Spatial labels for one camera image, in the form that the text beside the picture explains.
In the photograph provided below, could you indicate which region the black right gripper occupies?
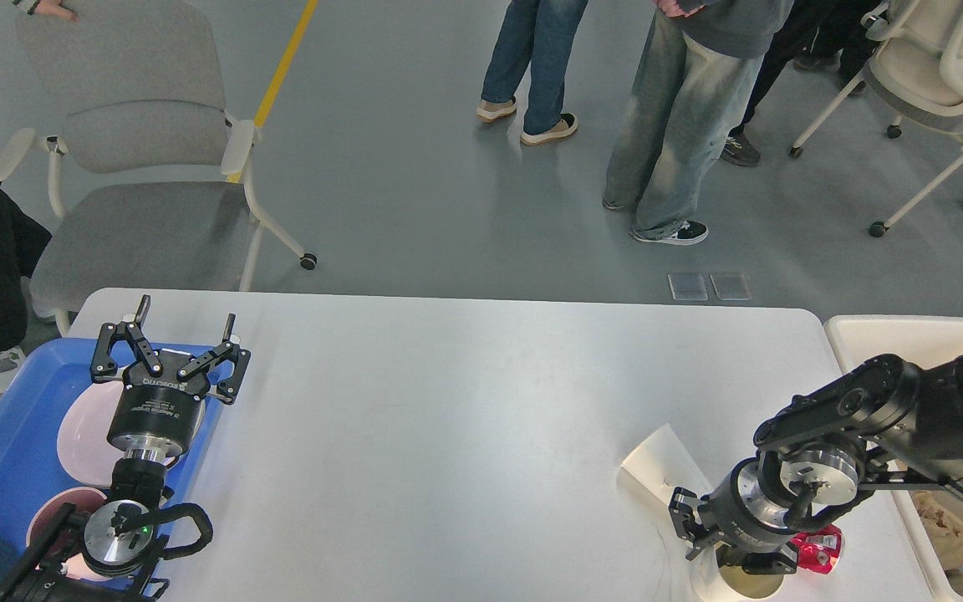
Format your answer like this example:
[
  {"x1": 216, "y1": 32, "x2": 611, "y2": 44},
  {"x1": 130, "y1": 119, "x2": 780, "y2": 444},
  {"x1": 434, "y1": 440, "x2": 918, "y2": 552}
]
[{"x1": 668, "y1": 458, "x2": 799, "y2": 575}]

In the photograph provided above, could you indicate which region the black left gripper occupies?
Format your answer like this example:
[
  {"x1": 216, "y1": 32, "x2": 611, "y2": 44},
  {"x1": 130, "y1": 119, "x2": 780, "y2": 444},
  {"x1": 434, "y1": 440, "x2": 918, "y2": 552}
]
[{"x1": 90, "y1": 294, "x2": 252, "y2": 462}]

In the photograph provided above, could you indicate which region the white paper cup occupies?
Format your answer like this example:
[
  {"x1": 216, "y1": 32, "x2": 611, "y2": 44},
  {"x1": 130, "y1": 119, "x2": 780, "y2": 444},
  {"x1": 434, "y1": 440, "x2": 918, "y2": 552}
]
[{"x1": 689, "y1": 548, "x2": 786, "y2": 601}]

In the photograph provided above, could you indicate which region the red item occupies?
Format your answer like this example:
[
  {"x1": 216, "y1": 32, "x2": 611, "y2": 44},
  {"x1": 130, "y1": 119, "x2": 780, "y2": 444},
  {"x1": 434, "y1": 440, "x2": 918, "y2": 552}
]
[{"x1": 791, "y1": 525, "x2": 843, "y2": 574}]

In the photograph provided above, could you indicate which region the white paper sheet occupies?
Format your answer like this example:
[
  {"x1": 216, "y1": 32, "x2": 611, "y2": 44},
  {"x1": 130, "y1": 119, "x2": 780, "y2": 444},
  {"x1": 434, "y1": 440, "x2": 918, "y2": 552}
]
[{"x1": 620, "y1": 423, "x2": 712, "y2": 510}]

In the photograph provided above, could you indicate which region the pink plate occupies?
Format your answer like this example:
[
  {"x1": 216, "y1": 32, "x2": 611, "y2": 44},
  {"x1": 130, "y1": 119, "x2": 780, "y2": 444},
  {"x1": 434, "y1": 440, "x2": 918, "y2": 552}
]
[{"x1": 57, "y1": 381, "x2": 176, "y2": 489}]

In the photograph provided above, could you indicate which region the pink mug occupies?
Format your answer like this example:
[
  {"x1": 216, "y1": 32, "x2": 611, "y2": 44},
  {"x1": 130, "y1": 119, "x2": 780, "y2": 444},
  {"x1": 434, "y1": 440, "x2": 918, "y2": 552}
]
[{"x1": 26, "y1": 487, "x2": 115, "y2": 582}]

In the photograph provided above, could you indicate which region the brown paper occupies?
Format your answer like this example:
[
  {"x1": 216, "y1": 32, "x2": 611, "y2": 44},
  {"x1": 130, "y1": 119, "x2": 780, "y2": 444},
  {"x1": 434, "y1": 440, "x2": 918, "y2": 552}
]
[{"x1": 912, "y1": 491, "x2": 963, "y2": 573}]

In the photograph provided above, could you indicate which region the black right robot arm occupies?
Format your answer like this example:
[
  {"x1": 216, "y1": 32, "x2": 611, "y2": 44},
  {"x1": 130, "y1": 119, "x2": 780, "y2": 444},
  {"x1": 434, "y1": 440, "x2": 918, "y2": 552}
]
[{"x1": 669, "y1": 354, "x2": 963, "y2": 574}]

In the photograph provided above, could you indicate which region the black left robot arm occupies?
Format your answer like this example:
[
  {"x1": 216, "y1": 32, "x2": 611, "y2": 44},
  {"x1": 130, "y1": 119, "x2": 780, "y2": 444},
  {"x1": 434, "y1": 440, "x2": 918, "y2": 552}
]
[{"x1": 0, "y1": 296, "x2": 251, "y2": 601}]

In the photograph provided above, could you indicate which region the grey office chair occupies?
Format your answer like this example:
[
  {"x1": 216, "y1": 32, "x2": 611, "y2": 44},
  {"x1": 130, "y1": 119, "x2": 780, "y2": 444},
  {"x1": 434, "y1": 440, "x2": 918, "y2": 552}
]
[{"x1": 0, "y1": 1, "x2": 317, "y2": 334}]

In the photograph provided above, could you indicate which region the beige plastic bin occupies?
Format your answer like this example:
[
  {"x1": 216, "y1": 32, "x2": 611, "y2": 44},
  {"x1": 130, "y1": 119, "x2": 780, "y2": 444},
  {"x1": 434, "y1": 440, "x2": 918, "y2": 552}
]
[{"x1": 824, "y1": 315, "x2": 963, "y2": 601}]

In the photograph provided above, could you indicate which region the person in black trousers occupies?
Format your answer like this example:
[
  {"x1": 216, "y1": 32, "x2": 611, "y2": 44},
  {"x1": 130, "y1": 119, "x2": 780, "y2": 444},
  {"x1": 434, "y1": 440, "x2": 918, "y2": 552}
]
[{"x1": 720, "y1": 0, "x2": 884, "y2": 167}]

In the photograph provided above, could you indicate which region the person in blue jeans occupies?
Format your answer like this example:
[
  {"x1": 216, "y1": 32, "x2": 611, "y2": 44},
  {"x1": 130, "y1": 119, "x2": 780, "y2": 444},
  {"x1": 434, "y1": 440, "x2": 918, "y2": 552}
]
[{"x1": 476, "y1": 1, "x2": 588, "y2": 145}]

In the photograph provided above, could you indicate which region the white office chair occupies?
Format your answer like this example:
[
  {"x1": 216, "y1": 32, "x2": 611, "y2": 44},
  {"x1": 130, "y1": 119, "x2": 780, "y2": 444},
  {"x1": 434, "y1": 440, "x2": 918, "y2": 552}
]
[{"x1": 789, "y1": 1, "x2": 963, "y2": 237}]

